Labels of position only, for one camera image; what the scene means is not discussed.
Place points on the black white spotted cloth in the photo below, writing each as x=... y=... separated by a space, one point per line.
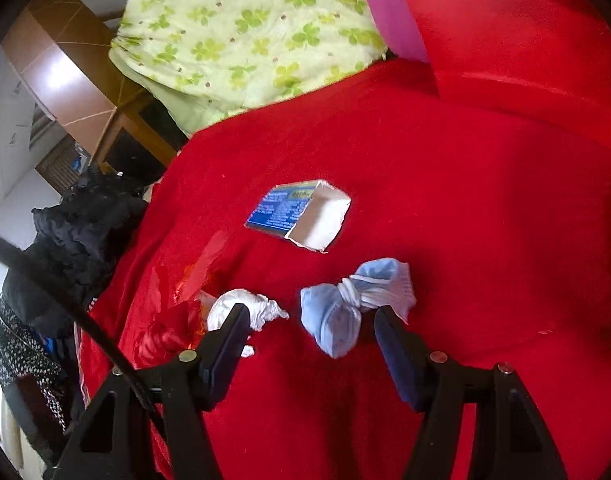
x=20 y=350

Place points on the pink pillow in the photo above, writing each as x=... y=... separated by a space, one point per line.
x=390 y=15

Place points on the light blue sock bundle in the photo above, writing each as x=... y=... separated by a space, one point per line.
x=330 y=315

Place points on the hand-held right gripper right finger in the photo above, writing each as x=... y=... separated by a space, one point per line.
x=398 y=360

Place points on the white tissue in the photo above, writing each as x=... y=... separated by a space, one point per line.
x=220 y=307

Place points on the red paper gift bag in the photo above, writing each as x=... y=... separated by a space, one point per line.
x=510 y=35

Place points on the blue cardboard box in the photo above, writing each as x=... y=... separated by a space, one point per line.
x=280 y=207

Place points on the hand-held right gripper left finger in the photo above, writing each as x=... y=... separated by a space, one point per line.
x=225 y=355

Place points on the green clover print quilt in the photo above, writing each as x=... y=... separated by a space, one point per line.
x=235 y=35

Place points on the brown slatted radiator cover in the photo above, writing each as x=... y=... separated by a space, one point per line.
x=60 y=167

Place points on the wooden cabinet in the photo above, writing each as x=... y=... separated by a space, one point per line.
x=70 y=75

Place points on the red plastic wrapper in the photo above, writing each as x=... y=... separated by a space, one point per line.
x=200 y=270

